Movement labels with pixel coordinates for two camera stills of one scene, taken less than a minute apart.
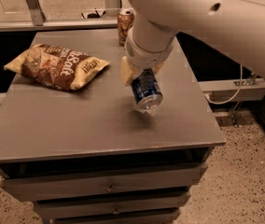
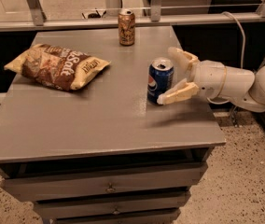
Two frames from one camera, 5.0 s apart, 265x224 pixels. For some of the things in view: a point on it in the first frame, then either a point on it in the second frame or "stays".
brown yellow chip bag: [56, 66] stays
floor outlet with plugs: [93, 15] stays
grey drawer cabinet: [90, 155] stays
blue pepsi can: [146, 90] to [160, 77]
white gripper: [146, 58] to [209, 76]
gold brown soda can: [125, 21] stays
